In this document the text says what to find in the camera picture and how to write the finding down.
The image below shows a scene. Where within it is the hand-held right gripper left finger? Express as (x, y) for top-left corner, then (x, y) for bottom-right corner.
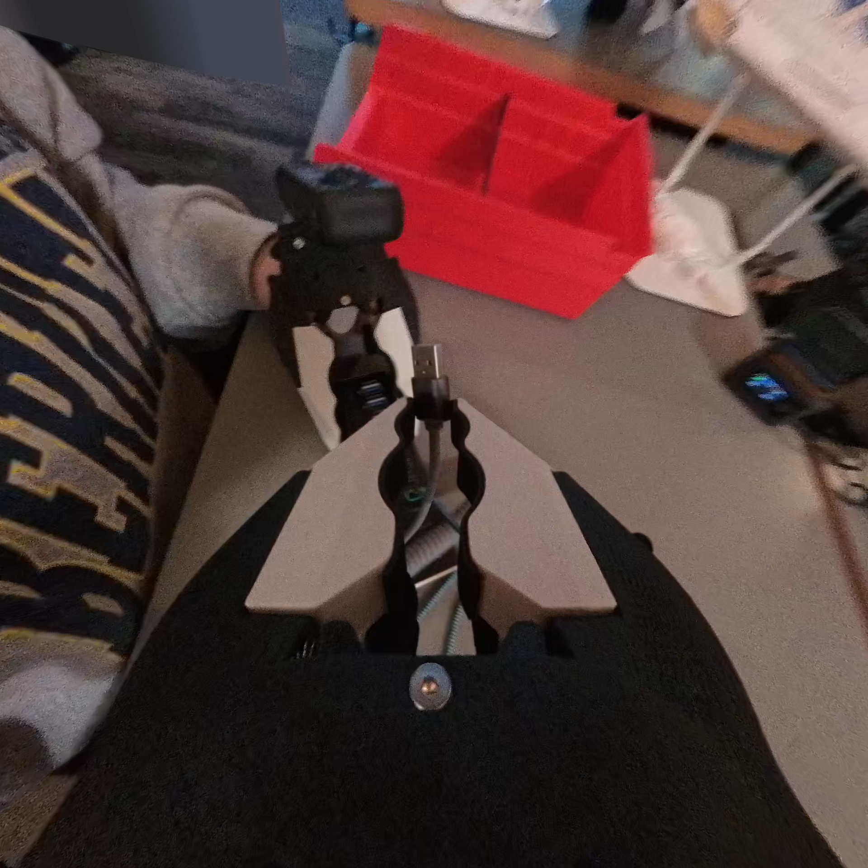
(244, 399), (418, 655)

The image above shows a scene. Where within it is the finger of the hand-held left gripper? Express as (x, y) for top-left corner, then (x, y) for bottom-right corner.
(293, 324), (341, 450)
(370, 307), (417, 375)

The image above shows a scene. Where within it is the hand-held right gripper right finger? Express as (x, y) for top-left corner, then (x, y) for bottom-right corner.
(449, 399), (619, 656)

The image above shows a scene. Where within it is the grey usb cable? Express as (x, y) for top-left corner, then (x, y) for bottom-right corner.
(400, 344), (469, 655)

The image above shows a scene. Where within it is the black usb hub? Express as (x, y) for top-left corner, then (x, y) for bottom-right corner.
(335, 369), (397, 438)

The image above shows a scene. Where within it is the person's left forearm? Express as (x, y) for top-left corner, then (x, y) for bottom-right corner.
(0, 27), (279, 340)

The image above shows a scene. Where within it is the person's left hand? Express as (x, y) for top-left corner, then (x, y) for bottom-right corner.
(250, 236), (283, 311)

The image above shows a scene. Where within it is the red bin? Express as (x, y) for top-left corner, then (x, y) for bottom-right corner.
(313, 26), (656, 320)

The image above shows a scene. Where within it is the black device with display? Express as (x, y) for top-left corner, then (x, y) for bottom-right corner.
(722, 342), (815, 427)

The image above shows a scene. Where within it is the instruction board on white stand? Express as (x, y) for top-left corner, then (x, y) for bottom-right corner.
(624, 0), (868, 318)

